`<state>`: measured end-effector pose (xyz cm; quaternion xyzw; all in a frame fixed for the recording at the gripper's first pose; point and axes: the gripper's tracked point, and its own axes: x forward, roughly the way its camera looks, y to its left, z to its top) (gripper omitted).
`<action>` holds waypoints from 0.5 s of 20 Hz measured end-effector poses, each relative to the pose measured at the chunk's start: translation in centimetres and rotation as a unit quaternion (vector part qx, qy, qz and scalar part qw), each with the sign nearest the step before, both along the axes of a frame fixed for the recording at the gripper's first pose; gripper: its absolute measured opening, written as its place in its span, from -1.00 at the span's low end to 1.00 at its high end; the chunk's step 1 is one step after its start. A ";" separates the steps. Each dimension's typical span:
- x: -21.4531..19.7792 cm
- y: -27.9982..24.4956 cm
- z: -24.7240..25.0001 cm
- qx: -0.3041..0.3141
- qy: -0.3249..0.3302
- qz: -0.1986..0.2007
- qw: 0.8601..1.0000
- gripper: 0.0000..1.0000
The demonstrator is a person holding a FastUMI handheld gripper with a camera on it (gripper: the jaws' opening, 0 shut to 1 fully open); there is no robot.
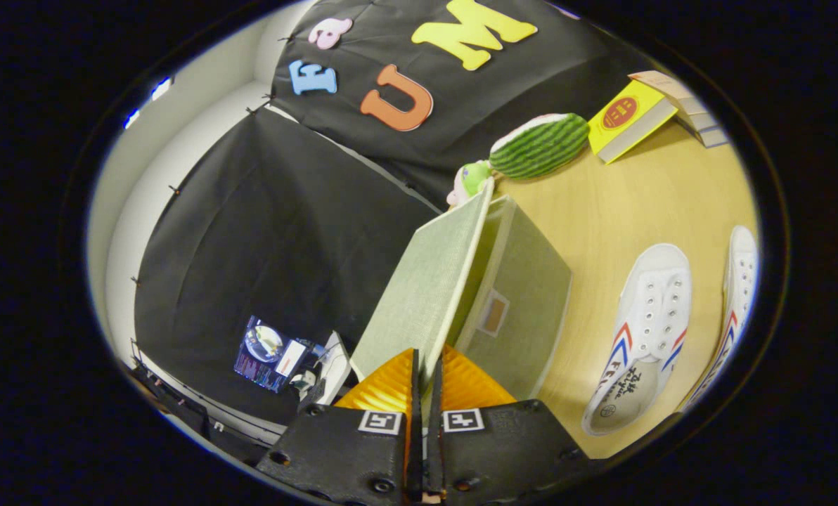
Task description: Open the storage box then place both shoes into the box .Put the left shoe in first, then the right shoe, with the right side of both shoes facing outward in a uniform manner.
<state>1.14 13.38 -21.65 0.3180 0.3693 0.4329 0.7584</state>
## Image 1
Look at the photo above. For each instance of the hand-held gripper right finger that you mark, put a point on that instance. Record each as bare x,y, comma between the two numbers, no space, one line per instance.
503,450

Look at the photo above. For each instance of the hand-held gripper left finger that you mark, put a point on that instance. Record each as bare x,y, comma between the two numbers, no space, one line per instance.
342,450

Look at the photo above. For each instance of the green fabric storage box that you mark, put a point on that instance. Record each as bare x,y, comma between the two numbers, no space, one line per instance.
524,281

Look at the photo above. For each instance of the white shoe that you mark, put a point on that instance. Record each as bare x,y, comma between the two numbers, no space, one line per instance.
647,316
739,281

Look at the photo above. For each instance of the blue printed box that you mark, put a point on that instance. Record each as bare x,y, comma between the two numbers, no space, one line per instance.
264,358

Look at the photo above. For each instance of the white device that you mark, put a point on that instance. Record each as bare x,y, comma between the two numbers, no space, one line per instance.
334,369

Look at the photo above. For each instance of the pink and green plush toy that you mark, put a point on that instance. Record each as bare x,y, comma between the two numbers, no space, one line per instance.
472,181

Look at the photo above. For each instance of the watermelon slice plush toy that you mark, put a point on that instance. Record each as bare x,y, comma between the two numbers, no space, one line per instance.
542,147

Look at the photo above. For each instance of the yellow book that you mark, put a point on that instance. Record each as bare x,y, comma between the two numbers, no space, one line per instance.
626,116

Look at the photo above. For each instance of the blue cover book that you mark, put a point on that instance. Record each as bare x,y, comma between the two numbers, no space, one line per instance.
713,137

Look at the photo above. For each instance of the dark cover book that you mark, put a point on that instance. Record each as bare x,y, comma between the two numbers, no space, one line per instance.
700,121

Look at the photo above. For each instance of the beige cover book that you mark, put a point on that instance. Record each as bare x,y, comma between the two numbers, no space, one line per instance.
672,91

